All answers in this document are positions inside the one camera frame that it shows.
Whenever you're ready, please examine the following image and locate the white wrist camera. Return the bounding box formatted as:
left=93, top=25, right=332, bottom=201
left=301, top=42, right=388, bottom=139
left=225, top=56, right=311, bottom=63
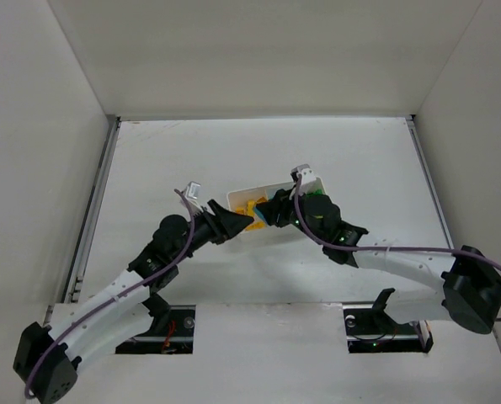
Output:
left=290, top=164, right=320, bottom=198
left=182, top=181, right=202, bottom=215

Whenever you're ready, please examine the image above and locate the blue and yellow lego stack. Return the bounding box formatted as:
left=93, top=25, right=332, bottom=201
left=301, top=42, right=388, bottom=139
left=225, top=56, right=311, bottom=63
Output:
left=253, top=205, right=266, bottom=222

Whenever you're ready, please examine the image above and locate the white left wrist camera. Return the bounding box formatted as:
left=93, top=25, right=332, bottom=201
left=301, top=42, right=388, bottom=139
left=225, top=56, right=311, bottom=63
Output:
left=182, top=181, right=202, bottom=215

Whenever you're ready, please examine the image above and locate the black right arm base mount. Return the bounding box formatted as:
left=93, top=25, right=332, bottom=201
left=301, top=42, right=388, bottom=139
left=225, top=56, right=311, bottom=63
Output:
left=343, top=288, right=434, bottom=354

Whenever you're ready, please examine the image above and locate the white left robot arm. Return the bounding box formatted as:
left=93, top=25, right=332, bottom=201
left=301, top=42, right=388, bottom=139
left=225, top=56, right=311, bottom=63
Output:
left=13, top=198, right=254, bottom=403

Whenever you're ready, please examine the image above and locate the yellow long lego brick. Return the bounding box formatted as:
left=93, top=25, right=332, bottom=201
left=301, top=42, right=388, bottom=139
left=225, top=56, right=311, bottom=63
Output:
left=235, top=199, right=257, bottom=219

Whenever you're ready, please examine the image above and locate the yellow lego block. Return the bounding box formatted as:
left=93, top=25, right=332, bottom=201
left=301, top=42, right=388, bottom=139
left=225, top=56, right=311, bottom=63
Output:
left=246, top=222, right=267, bottom=231

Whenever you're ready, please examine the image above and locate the white three-compartment container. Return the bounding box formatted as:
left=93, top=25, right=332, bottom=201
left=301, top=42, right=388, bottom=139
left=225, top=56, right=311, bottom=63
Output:
left=226, top=176, right=331, bottom=237

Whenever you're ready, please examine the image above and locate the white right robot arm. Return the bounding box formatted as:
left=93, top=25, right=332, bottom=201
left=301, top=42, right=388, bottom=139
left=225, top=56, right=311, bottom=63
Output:
left=253, top=190, right=501, bottom=334

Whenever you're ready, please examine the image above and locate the green lego brick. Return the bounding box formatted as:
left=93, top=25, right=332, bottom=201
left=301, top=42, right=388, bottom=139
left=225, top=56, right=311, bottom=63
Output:
left=306, top=189, right=326, bottom=197

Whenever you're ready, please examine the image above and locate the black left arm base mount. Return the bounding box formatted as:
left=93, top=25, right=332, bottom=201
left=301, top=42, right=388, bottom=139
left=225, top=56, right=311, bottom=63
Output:
left=115, top=295, right=196, bottom=355

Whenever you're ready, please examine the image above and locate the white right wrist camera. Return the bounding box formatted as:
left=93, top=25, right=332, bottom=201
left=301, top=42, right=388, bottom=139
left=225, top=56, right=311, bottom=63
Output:
left=290, top=164, right=320, bottom=198

